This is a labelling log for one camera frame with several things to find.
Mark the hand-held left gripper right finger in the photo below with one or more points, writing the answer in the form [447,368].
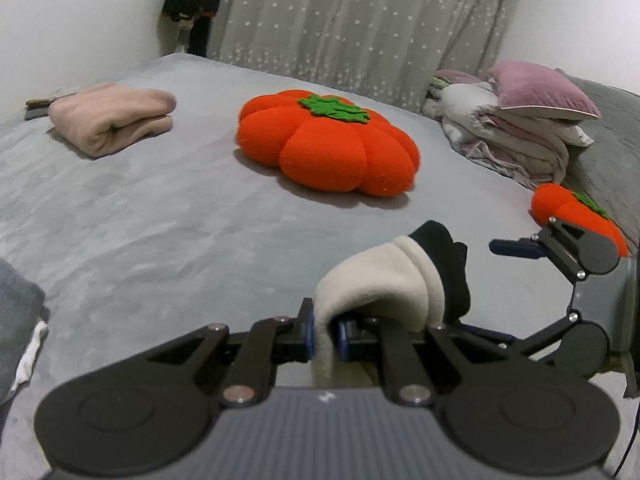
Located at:
[342,341]

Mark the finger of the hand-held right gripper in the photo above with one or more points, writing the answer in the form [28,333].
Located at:
[515,247]
[545,338]

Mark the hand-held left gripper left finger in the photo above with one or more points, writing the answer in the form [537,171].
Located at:
[310,345]

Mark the cream and black sweater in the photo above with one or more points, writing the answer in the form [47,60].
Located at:
[380,280]

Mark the small orange pumpkin cushion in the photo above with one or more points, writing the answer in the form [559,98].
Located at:
[560,207]

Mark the grey quilted blanket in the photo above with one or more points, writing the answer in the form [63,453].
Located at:
[610,160]

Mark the purple pillow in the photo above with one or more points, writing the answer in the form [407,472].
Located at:
[540,90]

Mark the large orange pumpkin cushion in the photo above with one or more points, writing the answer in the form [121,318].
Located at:
[325,145]

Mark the grey starred curtain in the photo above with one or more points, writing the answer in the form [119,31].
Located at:
[360,25]

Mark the grey cloth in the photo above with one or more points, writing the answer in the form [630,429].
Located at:
[17,310]

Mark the pink folded garment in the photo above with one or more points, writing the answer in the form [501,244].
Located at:
[110,120]

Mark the small dark object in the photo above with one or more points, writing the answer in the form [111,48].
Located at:
[37,109]

